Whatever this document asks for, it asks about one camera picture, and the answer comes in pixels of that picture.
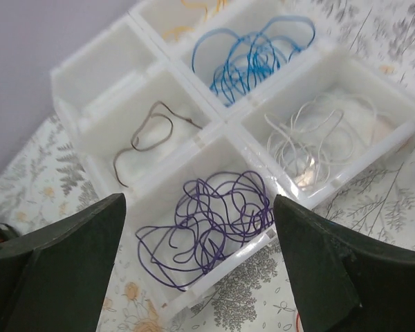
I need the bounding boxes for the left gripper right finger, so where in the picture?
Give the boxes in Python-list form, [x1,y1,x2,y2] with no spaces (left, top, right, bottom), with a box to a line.
[273,195,415,331]

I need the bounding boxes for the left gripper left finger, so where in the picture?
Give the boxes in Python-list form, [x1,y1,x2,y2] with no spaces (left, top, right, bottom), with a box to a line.
[0,193,127,331]

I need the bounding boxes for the thin white wire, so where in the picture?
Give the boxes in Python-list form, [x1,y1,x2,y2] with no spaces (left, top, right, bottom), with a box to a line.
[264,95,378,191]

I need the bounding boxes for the thin dark wire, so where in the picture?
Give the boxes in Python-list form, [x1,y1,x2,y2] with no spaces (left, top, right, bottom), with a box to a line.
[112,100,203,188]

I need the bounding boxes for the thin blue wire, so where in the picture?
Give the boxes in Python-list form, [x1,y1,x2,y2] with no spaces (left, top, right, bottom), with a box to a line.
[191,15,316,106]

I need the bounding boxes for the thin yellow wire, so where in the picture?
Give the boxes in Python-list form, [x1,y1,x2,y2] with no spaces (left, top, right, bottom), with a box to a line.
[162,0,229,41]

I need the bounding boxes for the white plastic compartment tray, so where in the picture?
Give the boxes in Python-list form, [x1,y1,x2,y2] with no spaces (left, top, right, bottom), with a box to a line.
[49,0,415,312]

